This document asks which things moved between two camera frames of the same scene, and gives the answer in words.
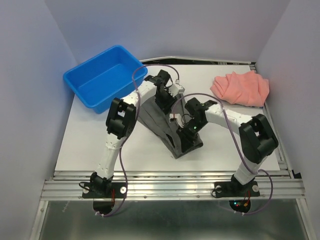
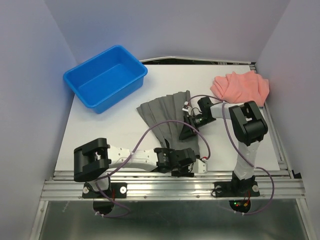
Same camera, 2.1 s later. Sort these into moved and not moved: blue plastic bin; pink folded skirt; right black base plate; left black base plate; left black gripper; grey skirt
Moved: grey skirt; left black gripper
Not moved: pink folded skirt; blue plastic bin; left black base plate; right black base plate
